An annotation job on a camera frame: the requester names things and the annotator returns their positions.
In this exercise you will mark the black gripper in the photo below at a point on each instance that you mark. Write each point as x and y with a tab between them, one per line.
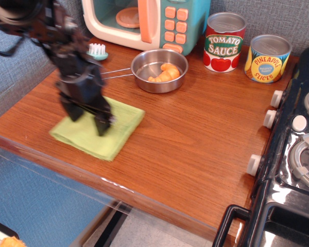
83	92

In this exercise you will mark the green towel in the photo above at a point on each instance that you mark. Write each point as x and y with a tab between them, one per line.
83	135

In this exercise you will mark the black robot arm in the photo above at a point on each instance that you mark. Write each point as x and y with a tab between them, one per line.
48	24

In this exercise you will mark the teal dish brush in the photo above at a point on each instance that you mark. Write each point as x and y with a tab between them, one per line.
97	51

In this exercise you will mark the small steel pan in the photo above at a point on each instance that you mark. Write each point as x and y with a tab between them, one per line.
148	63

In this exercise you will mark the orange toy croissant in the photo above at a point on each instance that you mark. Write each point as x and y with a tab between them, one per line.
169	73

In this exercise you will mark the orange plate in microwave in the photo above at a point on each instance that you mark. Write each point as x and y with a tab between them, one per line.
128	17

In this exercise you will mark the teal toy microwave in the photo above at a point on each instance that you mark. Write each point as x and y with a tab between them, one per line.
175	25

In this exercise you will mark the tomato sauce can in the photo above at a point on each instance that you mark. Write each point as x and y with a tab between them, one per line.
223	41

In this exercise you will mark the white stove knob front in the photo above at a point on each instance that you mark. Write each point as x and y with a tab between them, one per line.
253	164

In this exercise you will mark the white stove knob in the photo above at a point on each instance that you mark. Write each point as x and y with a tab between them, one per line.
269	118
276	98
253	164

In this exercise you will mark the white stove knob middle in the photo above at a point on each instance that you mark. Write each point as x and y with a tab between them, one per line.
269	118

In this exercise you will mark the pineapple slices can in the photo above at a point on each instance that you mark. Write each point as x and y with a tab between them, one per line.
267	58

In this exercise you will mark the white stove knob rear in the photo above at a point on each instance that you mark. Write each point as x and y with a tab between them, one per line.
276	98

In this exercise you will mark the black toy stove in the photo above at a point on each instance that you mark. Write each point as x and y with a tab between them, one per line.
279	211

